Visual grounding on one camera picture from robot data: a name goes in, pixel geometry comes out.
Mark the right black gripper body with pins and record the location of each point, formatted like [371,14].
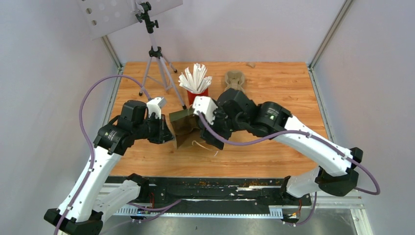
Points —
[222,125]

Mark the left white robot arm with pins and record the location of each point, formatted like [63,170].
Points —
[82,213]

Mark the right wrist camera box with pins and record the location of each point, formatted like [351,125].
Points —
[206,106]

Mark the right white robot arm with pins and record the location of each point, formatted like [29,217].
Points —
[233,111]

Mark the white perforated panel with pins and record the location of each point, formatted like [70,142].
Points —
[107,16]

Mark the green paper bag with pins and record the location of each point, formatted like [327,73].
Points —
[186,131]

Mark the silver camera tripod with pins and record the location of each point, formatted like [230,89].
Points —
[159,55]

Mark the white wrapped straws bundle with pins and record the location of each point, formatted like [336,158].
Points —
[195,79]

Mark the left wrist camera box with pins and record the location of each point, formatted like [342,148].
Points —
[154,107]

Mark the red straw holder cup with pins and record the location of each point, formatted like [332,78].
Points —
[191,96]

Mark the cardboard cup carrier tray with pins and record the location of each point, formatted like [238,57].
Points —
[234,79]

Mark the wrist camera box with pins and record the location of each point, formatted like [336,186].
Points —
[206,106]
[154,107]

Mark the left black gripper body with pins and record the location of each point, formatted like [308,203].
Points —
[151,129]

